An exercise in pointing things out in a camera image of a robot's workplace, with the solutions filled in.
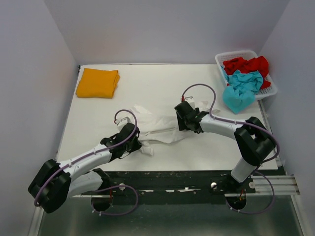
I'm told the folded orange t-shirt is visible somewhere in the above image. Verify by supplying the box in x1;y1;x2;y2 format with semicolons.
75;68;120;99

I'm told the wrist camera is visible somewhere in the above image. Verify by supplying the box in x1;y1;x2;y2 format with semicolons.
114;117;132;126
184;96;195;109

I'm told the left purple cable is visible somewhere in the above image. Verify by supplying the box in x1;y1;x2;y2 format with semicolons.
33;109;140;217

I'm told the white plastic laundry basket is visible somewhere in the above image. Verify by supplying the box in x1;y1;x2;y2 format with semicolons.
215;50;278;100

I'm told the white t-shirt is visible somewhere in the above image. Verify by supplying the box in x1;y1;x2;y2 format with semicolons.
127;99;210;157

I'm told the black mounting rail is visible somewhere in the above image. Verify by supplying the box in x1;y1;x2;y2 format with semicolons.
83;169;255;205

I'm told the red t-shirt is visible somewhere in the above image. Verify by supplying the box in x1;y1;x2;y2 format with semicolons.
223;56;271;89

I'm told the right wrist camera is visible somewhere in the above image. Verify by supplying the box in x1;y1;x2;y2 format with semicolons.
184;96;195;109

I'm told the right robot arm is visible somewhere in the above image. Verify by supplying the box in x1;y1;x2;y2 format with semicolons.
175;101;276;193

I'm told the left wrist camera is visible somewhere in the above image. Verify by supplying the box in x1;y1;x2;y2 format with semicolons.
114;117;132;126

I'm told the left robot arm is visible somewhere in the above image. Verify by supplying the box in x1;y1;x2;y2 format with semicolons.
28;123;141;213

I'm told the purple cable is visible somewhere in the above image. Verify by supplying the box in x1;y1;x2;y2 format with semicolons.
181;84;281;214
33;109;140;217

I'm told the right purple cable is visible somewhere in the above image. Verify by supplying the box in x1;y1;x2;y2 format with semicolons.
181;84;281;214

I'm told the turquoise t-shirt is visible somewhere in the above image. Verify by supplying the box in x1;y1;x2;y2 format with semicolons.
221;66;264;114

